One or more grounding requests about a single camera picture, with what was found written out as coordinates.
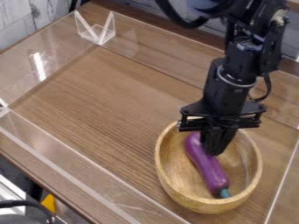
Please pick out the yellow black device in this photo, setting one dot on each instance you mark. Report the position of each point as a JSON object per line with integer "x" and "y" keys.
{"x": 57, "y": 208}

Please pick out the purple toy eggplant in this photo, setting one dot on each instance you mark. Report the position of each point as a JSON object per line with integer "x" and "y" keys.
{"x": 208, "y": 166}

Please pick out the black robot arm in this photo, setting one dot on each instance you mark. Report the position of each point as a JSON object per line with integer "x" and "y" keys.
{"x": 254, "y": 31}

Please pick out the brown wooden bowl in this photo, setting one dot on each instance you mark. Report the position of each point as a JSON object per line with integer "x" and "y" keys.
{"x": 181, "y": 181}

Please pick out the clear acrylic wall panel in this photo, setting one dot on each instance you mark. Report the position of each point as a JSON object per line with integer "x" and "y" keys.
{"x": 101, "y": 197}

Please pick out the clear acrylic corner bracket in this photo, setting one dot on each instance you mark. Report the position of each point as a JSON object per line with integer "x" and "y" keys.
{"x": 98, "y": 34}

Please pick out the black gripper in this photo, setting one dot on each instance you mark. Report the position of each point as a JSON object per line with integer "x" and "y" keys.
{"x": 221, "y": 111}

